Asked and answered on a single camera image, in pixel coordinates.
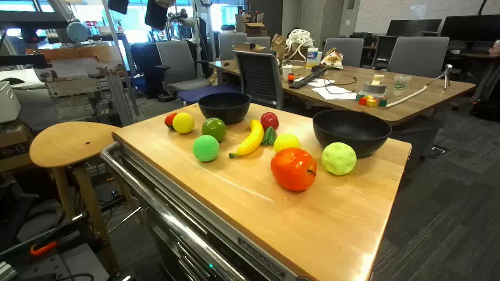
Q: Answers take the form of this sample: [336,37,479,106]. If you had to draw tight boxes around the red strawberry with green leaves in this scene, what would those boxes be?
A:
[261,112,280,145]

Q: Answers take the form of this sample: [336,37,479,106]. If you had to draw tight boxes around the small yellow round plush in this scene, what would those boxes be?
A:
[274,134,301,151]

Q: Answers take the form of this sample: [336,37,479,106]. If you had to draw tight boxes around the dark green pear plush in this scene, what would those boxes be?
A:
[202,117,227,142]

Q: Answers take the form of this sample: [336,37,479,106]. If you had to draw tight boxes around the large red orange apple plush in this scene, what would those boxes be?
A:
[271,148,318,192]

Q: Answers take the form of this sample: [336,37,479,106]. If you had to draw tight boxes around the yellow lemon plush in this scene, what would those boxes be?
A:
[174,112,196,134]

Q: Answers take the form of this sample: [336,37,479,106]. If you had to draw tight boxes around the small red strawberry plush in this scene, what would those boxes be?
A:
[165,112,179,129]

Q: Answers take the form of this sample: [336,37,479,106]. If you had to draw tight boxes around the pale green round plush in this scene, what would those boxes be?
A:
[322,142,357,175]

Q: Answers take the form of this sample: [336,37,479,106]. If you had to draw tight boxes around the yellow banana plush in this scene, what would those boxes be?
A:
[230,118,265,157]

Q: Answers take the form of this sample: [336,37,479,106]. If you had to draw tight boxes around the bright green ball plush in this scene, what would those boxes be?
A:
[193,134,221,162]

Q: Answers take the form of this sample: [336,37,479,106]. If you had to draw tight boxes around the near black bowl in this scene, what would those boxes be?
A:
[199,92,251,125]

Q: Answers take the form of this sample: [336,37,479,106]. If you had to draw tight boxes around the black bowl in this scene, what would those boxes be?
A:
[313,109,393,157]
[199,92,251,125]

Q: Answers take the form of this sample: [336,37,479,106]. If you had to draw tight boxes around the mesh back office chair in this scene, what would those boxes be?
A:
[235,50,285,109]

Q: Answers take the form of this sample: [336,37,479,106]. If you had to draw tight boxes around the white papers on table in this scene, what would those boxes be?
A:
[315,86,357,100]

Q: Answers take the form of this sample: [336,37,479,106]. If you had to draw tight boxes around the grey office chair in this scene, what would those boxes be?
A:
[157,40,210,95]

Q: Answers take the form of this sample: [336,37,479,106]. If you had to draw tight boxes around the far black bowl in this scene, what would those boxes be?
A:
[313,109,393,157]

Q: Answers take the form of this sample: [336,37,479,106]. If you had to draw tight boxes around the metal tool cart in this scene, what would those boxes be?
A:
[102,142,310,281]

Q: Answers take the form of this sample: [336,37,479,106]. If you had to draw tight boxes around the large wooden office table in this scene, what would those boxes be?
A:
[210,58,479,126]

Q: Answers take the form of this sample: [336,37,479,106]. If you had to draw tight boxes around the clear plastic cup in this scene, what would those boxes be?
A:
[394,75,413,90]

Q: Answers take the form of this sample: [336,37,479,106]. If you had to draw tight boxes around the round wooden stool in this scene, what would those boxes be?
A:
[30,122,119,273]

